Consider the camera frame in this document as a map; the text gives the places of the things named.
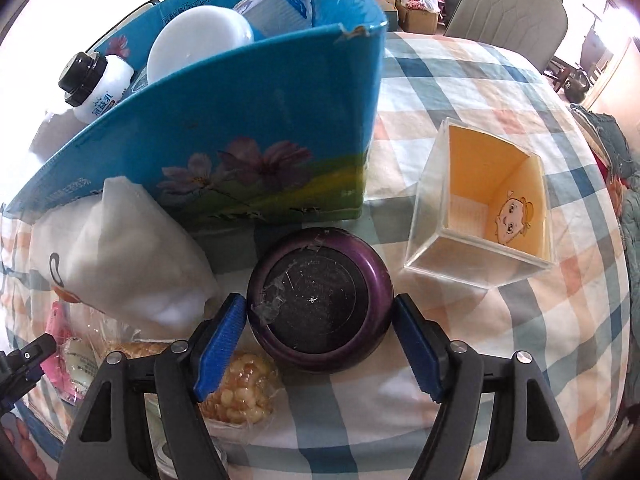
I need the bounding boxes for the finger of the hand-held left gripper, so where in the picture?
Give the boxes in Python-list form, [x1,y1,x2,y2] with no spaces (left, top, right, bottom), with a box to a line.
[0,335,58,413]

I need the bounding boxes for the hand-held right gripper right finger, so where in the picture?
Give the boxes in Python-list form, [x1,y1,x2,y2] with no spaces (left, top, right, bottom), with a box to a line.
[391,294,583,480]

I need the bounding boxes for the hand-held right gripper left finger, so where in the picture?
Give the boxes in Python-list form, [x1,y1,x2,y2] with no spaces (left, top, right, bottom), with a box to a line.
[57,293,247,480]

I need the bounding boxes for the purple round tin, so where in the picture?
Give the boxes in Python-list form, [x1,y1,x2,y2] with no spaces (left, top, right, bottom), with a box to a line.
[246,228,393,374]

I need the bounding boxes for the blue floral cardboard box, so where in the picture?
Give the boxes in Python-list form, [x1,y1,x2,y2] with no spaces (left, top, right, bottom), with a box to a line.
[4,0,389,233]

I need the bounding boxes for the pink snack packet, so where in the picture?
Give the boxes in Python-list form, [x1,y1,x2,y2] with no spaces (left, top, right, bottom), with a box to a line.
[40,301,101,406]

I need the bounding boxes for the packaged corn cob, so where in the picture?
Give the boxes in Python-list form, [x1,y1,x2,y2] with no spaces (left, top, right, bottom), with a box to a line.
[199,351,280,428]

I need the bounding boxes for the checkered tablecloth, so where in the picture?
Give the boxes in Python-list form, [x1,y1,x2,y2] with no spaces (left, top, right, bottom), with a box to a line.
[0,31,632,480]

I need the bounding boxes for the white plastic bag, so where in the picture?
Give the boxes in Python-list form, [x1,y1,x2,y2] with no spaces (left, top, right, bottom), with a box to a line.
[29,176,222,339]

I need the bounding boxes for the clear square box yellow liner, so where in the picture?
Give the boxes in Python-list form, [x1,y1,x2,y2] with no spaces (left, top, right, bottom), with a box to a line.
[403,117,557,289]

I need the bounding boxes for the grey-blue clothing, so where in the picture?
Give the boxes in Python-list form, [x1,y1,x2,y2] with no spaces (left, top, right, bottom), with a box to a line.
[570,103,640,281]

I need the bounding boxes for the white bottle black cap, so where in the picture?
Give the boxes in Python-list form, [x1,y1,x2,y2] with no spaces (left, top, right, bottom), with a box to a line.
[58,52,135,124]

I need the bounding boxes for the brown cardboard box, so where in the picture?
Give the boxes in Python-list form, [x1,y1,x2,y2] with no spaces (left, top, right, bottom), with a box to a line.
[395,0,441,34]

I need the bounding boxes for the white tissue pack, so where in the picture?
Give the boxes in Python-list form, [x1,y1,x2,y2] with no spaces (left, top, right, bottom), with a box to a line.
[233,0,315,37]

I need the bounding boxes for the grey chair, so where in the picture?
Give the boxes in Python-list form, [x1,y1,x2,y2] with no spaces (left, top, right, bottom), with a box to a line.
[443,0,569,75]

